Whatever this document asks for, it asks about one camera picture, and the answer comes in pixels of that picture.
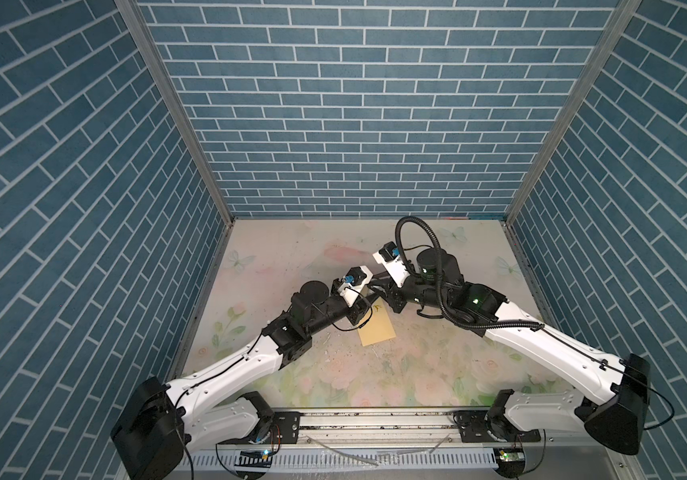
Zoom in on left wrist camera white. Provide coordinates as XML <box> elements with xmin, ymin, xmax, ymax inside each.
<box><xmin>331</xmin><ymin>266</ymin><xmax>373</xmax><ymax>307</ymax></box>

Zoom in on right controller board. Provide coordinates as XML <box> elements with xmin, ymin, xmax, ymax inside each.
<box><xmin>495</xmin><ymin>448</ymin><xmax>527</xmax><ymax>465</ymax></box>

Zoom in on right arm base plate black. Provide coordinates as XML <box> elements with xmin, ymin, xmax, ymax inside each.
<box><xmin>451</xmin><ymin>409</ymin><xmax>543</xmax><ymax>444</ymax></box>

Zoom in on controller board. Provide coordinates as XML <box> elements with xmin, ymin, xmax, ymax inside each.
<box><xmin>234</xmin><ymin>450</ymin><xmax>274</xmax><ymax>471</ymax></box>
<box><xmin>495</xmin><ymin>448</ymin><xmax>527</xmax><ymax>465</ymax></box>

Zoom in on left black camera cable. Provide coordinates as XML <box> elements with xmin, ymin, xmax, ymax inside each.
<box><xmin>318</xmin><ymin>278</ymin><xmax>375</xmax><ymax>333</ymax></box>

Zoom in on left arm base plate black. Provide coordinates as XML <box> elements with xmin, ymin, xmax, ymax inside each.
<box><xmin>224</xmin><ymin>411</ymin><xmax>302</xmax><ymax>445</ymax></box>

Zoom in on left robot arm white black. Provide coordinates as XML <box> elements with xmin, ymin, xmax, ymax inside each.
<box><xmin>110</xmin><ymin>281</ymin><xmax>379</xmax><ymax>479</ymax></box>

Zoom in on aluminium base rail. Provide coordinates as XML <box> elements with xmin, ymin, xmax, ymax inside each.
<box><xmin>163</xmin><ymin>408</ymin><xmax>641</xmax><ymax>479</ymax></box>

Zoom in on yellow envelope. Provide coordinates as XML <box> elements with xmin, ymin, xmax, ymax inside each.
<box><xmin>359</xmin><ymin>299</ymin><xmax>397</xmax><ymax>346</ymax></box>

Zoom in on left controller board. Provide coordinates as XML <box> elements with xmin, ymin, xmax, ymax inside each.
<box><xmin>234</xmin><ymin>450</ymin><xmax>274</xmax><ymax>471</ymax></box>

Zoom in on right black corrugated cable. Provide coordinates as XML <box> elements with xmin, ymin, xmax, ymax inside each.
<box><xmin>394</xmin><ymin>215</ymin><xmax>545</xmax><ymax>331</ymax></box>

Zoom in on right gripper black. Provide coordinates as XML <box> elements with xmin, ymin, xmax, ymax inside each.
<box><xmin>365</xmin><ymin>267</ymin><xmax>449</xmax><ymax>312</ymax></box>

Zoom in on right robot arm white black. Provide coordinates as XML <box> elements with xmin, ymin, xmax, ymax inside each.
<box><xmin>369</xmin><ymin>242</ymin><xmax>651</xmax><ymax>455</ymax></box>

